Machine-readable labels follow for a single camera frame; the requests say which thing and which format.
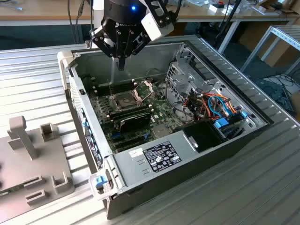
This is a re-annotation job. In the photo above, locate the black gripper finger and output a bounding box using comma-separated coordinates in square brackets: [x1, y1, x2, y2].
[90, 25, 123, 71]
[121, 30, 152, 71]

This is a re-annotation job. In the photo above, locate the metal socket cover frame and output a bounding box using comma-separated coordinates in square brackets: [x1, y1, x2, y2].
[131, 79, 155, 105]

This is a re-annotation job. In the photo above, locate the CPU socket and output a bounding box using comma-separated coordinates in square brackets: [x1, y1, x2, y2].
[109, 90, 145, 113]

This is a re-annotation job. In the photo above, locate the black RAM slot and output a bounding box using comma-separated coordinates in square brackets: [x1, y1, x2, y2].
[96, 86, 139, 95]
[108, 102, 152, 114]
[94, 80, 136, 88]
[95, 83, 137, 91]
[109, 104, 153, 117]
[93, 77, 135, 85]
[109, 106, 154, 119]

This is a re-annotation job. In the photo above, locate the metal drive cage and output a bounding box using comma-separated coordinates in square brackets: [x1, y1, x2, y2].
[164, 43, 227, 106]

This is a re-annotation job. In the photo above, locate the green motherboard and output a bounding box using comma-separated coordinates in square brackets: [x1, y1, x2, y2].
[88, 79, 195, 153]

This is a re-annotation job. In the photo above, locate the black graphics card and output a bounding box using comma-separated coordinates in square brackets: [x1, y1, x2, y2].
[113, 112, 152, 134]

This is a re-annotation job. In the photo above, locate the black stand pole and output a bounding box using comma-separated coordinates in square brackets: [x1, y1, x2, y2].
[212, 0, 242, 47]

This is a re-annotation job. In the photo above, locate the grey chipset heatsink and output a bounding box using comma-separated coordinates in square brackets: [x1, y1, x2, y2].
[151, 123, 172, 139]

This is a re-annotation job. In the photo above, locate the black expansion slot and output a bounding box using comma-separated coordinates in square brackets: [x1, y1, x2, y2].
[114, 135, 145, 146]
[115, 140, 147, 152]

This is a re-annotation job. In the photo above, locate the cardboard box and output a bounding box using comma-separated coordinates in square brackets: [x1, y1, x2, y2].
[289, 90, 300, 115]
[239, 22, 300, 68]

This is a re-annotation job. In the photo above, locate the blue disk carrier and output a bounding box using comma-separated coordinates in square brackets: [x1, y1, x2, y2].
[212, 112, 249, 141]

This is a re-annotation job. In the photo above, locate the grey power supply unit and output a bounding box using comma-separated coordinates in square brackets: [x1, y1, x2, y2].
[110, 130, 200, 188]

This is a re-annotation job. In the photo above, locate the blue case latch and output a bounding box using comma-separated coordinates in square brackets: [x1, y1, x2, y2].
[94, 175, 106, 189]

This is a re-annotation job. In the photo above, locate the open PC case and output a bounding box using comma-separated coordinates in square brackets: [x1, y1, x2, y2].
[57, 35, 275, 220]

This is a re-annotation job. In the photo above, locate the grey parts rack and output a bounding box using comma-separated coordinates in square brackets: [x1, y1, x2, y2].
[0, 116, 75, 223]

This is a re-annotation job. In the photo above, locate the flat cardboard piece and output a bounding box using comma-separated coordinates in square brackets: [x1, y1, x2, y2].
[255, 0, 300, 15]

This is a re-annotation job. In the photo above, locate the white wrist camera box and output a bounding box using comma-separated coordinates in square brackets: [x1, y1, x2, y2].
[140, 11, 174, 41]

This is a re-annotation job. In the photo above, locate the black camera bracket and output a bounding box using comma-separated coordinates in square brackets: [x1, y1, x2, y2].
[146, 0, 177, 29]

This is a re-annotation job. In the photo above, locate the grey case cable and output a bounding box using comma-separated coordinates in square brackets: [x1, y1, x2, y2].
[164, 79, 195, 122]

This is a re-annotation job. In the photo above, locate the wooden desk white frame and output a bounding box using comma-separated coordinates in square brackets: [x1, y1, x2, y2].
[0, 0, 94, 27]
[174, 0, 297, 56]

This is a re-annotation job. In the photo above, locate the black wire plug cluster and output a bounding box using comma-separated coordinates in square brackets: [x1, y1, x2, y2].
[185, 92, 204, 120]

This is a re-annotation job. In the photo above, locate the blue wire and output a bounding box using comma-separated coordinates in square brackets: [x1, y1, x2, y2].
[207, 94, 229, 118]

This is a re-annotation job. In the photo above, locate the orange wire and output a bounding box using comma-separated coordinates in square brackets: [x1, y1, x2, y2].
[201, 92, 239, 115]

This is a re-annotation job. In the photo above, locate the aluminium frame shelf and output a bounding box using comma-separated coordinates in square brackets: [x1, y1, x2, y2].
[240, 24, 300, 75]

